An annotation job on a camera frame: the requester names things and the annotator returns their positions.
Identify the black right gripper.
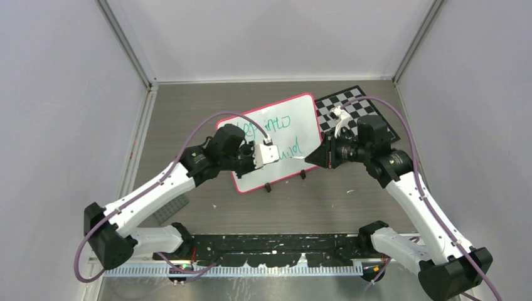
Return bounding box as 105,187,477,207
306,128,371,169

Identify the pink-framed whiteboard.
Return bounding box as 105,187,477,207
231,93,321,193

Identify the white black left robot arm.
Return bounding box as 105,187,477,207
83,124,257,270

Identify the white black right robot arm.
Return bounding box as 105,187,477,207
304,115,493,300

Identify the grey studded baseplate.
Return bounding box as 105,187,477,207
152,195,189,224

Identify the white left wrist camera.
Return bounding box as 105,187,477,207
253,144,280,169

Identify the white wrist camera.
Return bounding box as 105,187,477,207
253,144,280,169
330,107,353,138

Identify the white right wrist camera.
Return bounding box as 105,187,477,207
330,107,353,138

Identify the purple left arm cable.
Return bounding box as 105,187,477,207
73,111,273,285

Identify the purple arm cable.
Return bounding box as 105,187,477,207
73,111,273,285
337,96,504,301

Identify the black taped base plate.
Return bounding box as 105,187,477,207
151,233,401,269

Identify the aluminium front rail frame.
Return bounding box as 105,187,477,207
87,236,467,278

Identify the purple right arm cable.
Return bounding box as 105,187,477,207
337,96,504,301

